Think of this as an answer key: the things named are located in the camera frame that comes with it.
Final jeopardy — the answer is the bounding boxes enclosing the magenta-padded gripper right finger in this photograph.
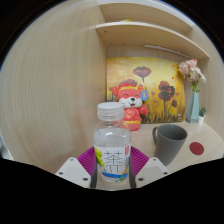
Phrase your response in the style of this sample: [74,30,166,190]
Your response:
[129,146,171,189]

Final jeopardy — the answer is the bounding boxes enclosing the white light strip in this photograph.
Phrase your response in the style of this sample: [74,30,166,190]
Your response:
[144,43,190,59]

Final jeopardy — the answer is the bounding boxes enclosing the clear plastic drink bottle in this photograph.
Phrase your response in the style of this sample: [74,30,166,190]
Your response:
[93,101,133,184]

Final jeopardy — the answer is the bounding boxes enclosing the light wooden shelf board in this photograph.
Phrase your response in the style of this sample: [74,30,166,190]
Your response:
[95,21,210,60]
[98,1,194,34]

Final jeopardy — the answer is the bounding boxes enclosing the yellow poppy flower painting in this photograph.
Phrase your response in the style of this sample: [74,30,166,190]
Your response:
[105,56,187,125]

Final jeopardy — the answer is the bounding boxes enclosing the small potted succulent plant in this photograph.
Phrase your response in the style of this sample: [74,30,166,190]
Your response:
[197,107,207,125]

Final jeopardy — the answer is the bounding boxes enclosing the red plush bear toy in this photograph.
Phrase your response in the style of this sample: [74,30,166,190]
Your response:
[111,79,149,132]

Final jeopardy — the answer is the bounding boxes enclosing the teal faceted vase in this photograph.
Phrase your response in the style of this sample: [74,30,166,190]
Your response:
[185,91,200,125]

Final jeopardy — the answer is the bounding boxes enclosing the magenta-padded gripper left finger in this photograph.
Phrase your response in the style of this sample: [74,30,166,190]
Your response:
[54,146,98,189]

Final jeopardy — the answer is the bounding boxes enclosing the pink and white flower bouquet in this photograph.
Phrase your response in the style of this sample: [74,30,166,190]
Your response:
[177,58,207,94]

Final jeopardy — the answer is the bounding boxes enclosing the flat round red coaster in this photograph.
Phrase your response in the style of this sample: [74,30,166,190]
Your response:
[189,141,205,156]

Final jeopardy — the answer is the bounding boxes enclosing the grey ribbed cup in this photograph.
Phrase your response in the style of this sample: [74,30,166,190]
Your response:
[152,123,189,167]

